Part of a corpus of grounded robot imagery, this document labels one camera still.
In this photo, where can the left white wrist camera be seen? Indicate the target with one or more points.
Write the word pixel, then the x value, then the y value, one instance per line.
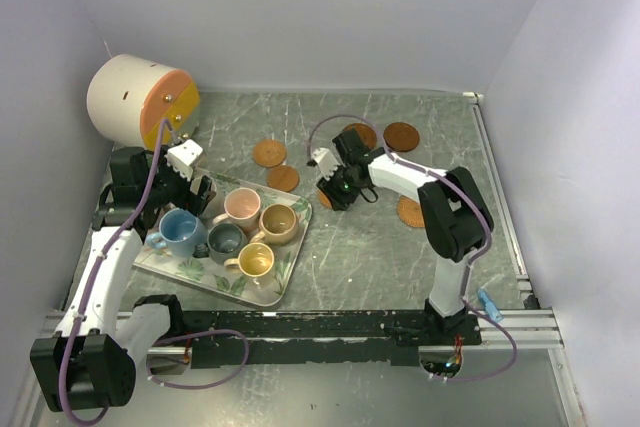
pixel 184 157

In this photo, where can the blue connector clip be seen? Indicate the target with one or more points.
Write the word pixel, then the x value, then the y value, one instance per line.
pixel 490 308

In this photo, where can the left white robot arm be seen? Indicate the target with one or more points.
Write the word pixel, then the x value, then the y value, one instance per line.
pixel 90 360

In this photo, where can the white cylindrical drawer box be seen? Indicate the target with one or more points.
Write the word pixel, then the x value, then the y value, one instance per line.
pixel 129 96

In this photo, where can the tan brown mug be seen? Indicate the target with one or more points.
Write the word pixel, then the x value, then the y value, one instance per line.
pixel 278 225

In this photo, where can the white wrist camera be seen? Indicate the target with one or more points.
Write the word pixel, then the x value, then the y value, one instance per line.
pixel 184 157
pixel 325 161

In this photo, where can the smooth light wood coaster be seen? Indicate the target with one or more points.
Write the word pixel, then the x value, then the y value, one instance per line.
pixel 283 178

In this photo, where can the blue mug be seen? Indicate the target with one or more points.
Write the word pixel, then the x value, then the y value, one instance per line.
pixel 180 232

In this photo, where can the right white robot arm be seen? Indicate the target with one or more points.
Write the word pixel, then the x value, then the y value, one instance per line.
pixel 458 223

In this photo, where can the grey mug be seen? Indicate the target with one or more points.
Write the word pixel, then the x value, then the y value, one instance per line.
pixel 225 241

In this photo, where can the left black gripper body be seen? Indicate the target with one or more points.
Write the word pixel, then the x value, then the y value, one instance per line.
pixel 171 185

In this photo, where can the large woven rattan coaster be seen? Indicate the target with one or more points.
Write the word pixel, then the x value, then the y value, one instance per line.
pixel 409 212

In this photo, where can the beige mug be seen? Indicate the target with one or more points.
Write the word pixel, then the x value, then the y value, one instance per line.
pixel 216 202

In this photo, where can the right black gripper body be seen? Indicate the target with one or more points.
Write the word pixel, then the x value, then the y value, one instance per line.
pixel 341 187

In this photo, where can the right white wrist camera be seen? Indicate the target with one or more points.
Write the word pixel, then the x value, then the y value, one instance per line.
pixel 325 161

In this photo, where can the reddish brown wood coaster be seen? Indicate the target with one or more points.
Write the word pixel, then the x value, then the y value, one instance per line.
pixel 401 137

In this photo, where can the pink mug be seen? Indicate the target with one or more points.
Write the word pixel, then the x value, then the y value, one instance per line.
pixel 242 207

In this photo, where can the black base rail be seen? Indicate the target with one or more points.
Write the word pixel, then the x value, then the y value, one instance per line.
pixel 296 338

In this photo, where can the hidden light wood coaster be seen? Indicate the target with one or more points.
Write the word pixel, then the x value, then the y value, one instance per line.
pixel 324 200

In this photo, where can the yellow mug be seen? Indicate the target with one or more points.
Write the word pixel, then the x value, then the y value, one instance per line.
pixel 254 260

